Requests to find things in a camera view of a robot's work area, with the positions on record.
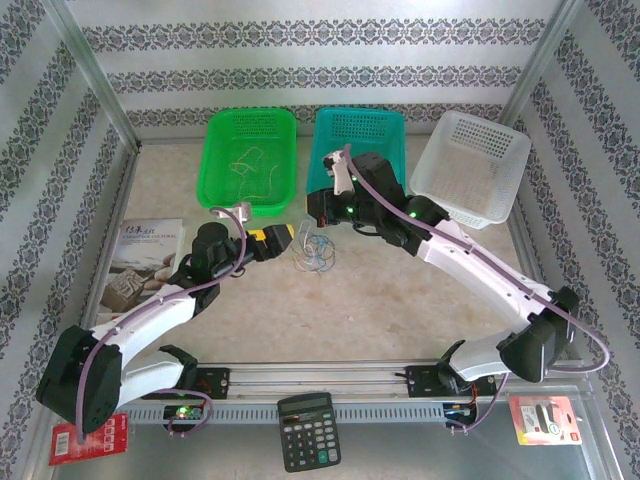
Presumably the black calculator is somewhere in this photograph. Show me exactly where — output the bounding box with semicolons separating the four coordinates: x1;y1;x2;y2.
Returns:
277;391;342;474

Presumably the red white USB stick package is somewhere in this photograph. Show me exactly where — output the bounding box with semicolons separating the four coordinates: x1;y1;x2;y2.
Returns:
508;395;584;445

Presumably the teal plastic basket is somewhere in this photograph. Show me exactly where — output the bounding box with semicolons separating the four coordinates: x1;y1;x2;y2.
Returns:
304;106;407;195

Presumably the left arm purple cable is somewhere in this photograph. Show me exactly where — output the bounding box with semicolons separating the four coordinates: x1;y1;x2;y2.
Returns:
74;205;249;445

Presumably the green plastic basket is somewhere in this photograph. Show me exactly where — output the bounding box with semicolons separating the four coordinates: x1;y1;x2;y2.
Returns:
197;107;299;217

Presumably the white thin cable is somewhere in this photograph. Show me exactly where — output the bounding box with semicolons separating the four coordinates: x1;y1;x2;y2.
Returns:
294;222;329;271

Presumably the small circuit board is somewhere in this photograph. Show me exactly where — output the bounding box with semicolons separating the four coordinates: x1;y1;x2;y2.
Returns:
164;404;206;424
444;402;477;424

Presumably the white plastic basket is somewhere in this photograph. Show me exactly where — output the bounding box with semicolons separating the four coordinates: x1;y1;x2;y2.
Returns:
408;110;532;231

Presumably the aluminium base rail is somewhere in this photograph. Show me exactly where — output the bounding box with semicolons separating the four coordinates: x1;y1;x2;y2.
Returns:
49;360;591;401

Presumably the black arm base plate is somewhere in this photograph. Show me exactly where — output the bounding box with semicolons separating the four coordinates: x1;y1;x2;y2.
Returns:
405;365;499;399
189;367;231;400

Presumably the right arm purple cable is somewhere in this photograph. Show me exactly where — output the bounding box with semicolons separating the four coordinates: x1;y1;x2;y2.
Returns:
344;144;611;435

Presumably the grey book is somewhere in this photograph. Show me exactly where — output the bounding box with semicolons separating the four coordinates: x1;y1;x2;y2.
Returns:
97;218;186;321

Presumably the pile of rubber bands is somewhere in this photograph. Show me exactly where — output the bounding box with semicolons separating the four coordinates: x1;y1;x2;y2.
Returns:
298;230;337;275
229;145;279;201

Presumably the red card package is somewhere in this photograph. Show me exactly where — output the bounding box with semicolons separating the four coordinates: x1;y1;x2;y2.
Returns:
48;412;130;467

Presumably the grey slotted cable duct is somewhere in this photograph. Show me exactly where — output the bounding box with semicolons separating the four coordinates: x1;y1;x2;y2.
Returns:
119;403;451;426

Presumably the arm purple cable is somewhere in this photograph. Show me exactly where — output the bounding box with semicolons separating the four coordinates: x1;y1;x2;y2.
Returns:
344;144;611;435
74;205;249;445

